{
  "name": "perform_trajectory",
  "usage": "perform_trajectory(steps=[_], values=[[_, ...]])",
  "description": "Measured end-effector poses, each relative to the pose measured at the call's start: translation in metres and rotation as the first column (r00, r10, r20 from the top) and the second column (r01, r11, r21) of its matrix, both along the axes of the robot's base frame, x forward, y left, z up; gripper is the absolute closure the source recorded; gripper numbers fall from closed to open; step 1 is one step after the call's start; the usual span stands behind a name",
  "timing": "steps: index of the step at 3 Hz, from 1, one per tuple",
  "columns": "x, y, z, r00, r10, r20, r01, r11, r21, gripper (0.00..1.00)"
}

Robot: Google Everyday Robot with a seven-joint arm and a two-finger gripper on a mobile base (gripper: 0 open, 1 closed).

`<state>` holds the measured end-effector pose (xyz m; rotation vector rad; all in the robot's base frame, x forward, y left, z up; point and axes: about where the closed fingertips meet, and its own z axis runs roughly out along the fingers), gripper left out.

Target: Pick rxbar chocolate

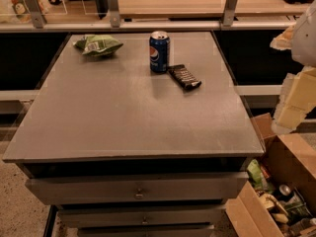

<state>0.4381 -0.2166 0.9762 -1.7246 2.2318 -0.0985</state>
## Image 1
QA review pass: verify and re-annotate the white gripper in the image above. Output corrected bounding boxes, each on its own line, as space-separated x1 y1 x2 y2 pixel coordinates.
270 1 316 134

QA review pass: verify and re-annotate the black rxbar chocolate bar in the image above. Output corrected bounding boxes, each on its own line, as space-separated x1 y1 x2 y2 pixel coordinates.
168 64 201 90

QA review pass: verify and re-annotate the green snack bag in box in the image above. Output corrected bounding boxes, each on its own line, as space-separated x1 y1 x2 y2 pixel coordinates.
247 159 274 194

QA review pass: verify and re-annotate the metal can in box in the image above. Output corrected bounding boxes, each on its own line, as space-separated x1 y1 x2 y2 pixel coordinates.
276 185 293 200

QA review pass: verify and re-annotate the cardboard box with items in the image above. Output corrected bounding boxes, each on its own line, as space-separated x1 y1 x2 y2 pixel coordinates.
226 114 316 237

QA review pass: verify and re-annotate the blue pepsi can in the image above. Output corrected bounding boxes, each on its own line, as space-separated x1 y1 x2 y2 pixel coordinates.
149 31 170 73

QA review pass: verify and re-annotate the grey drawer cabinet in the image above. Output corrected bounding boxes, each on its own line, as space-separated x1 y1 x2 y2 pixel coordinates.
3 32 263 237

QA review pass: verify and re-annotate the green chip bag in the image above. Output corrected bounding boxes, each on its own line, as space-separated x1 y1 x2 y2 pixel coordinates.
73 35 123 56

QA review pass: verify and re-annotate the top drawer knob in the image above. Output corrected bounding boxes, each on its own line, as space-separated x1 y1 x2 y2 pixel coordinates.
134 189 144 199

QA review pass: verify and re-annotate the colourful snack bag top left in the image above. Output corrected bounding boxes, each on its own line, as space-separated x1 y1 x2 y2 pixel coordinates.
0 0 47 23

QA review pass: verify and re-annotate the grey metal bracket middle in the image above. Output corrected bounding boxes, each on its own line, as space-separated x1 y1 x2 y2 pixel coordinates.
107 0 120 28

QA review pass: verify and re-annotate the grey metal bracket left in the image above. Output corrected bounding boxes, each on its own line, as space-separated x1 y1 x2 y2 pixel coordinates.
25 0 46 29

